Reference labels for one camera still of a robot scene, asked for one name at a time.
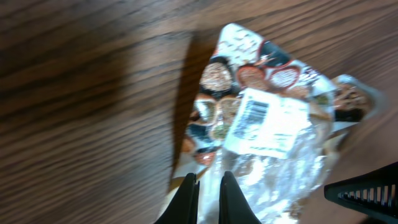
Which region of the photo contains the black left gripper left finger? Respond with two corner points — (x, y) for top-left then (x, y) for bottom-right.
(154, 173), (200, 224)

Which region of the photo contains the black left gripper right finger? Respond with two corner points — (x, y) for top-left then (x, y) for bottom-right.
(218, 171), (261, 224)

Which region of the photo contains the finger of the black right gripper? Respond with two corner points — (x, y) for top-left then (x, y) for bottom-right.
(324, 162), (397, 223)

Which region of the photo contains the beige nut snack bag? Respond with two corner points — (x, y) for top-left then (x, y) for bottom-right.
(165, 23), (384, 223)

